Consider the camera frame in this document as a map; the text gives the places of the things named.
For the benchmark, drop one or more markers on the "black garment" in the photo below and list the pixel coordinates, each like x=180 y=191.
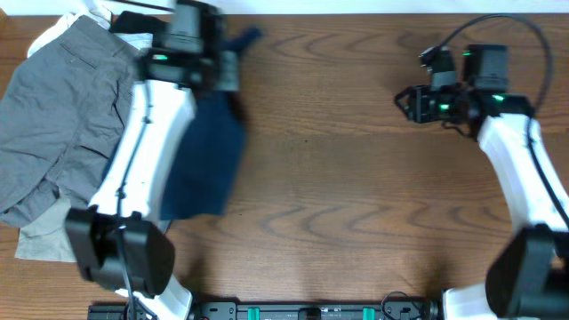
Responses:
x=137 y=23

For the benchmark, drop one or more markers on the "beige shorts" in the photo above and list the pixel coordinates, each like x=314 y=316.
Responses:
x=45 y=238

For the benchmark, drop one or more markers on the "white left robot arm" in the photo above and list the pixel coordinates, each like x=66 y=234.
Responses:
x=116 y=241

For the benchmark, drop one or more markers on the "light blue garment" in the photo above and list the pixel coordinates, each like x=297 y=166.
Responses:
x=141 y=41

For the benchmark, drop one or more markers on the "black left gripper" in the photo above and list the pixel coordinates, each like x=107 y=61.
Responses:
x=231 y=62

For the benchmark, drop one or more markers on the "grey shorts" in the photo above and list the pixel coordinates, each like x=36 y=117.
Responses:
x=63 y=113

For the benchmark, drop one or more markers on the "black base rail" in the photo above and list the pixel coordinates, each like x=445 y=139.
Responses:
x=398 y=308

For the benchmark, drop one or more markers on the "navy blue shorts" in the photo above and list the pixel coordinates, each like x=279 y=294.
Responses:
x=207 y=161

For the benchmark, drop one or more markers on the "white garment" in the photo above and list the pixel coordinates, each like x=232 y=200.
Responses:
x=94 y=10

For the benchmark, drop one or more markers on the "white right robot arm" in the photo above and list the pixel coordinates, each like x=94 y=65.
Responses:
x=529 y=279

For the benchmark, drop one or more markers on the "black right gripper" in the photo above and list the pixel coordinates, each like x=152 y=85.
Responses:
x=418 y=109

